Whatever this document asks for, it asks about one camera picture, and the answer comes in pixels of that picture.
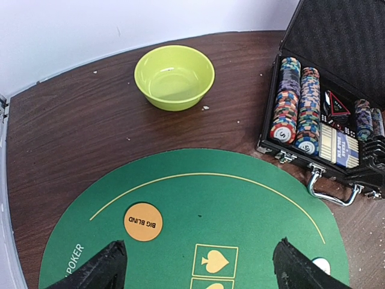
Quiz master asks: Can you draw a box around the white dealer button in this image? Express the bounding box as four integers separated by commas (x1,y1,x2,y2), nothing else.
312,257,331,275

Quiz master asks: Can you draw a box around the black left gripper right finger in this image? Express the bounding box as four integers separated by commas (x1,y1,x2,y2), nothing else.
273,238,350,289

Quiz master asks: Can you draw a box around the lime green bowl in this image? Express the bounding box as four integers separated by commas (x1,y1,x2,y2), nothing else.
134,45,215,111

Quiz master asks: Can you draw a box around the orange big blind button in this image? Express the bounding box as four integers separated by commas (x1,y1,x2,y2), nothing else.
123,202,163,242

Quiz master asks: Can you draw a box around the black poker chip case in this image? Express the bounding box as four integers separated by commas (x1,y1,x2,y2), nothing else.
257,1,384,207

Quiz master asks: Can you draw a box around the poker chip row far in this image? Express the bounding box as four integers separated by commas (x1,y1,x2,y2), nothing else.
269,57,301,144

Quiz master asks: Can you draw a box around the green round poker mat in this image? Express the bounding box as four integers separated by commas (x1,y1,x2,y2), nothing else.
38,149,350,288

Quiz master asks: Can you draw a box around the blue boxed card deck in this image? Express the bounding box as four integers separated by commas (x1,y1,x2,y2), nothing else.
319,123,360,169

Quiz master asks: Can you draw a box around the poker chip row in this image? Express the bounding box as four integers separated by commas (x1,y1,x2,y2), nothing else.
295,67,321,155
269,57,301,144
354,99,384,141

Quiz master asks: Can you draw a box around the black red triangle token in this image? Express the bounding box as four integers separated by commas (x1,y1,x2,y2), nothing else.
324,90,351,117

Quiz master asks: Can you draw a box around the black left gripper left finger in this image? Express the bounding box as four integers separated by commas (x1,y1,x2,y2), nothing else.
49,240,126,289

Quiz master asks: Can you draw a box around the poker chip row right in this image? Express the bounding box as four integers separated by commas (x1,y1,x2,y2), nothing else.
354,99,384,141

